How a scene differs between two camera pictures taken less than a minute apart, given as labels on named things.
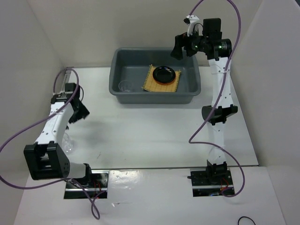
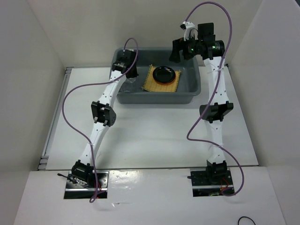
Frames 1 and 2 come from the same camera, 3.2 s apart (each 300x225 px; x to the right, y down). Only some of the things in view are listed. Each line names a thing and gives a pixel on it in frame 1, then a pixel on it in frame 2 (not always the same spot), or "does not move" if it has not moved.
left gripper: [82, 112] → [134, 74]
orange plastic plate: [164, 83] does not move
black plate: [163, 74] does not move
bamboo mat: [150, 84] does not move
